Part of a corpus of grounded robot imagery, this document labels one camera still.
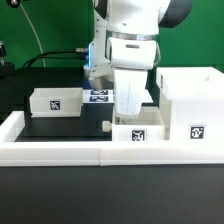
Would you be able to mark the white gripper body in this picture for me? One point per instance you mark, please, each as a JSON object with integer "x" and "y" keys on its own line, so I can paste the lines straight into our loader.
{"x": 130, "y": 61}

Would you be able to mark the white front drawer with tag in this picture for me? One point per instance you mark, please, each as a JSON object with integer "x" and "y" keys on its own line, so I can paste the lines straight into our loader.
{"x": 147, "y": 126}

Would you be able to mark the white drawer with tag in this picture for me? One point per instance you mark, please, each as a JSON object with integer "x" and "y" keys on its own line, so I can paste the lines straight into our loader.
{"x": 147, "y": 126}
{"x": 56, "y": 102}

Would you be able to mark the white drawer cabinet box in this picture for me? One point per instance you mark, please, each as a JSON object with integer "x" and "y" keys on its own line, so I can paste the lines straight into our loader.
{"x": 191, "y": 103}

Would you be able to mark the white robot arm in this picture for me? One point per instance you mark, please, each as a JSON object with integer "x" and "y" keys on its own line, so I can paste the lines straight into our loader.
{"x": 131, "y": 20}

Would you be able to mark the white rear drawer with tag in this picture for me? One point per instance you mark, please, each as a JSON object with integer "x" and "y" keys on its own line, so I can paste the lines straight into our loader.
{"x": 56, "y": 102}

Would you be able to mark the fiducial marker sheet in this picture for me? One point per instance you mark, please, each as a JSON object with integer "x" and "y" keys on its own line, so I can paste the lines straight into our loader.
{"x": 90, "y": 96}

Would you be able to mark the black camera stand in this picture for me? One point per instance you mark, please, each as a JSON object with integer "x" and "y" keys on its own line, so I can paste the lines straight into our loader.
{"x": 6, "y": 68}

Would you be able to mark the white fence frame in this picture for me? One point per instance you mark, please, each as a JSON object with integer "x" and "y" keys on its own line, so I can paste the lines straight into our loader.
{"x": 15, "y": 153}

